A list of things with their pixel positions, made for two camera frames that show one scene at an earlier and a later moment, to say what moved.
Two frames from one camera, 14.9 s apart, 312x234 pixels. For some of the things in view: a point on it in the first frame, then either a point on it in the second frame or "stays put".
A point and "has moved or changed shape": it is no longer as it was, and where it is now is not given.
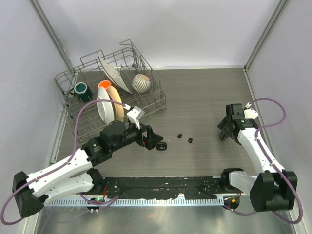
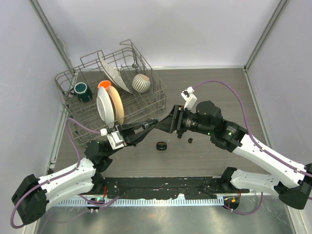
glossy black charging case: (161, 146) stays put
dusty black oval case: (223, 135) has moved or changed shape
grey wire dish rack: (120, 87) stays put
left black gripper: (151, 139) to (130, 137)
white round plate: (105, 110) stays put
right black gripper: (223, 126) to (173, 122)
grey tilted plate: (113, 73) stays put
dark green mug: (82, 92) stays put
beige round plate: (119, 107) stays put
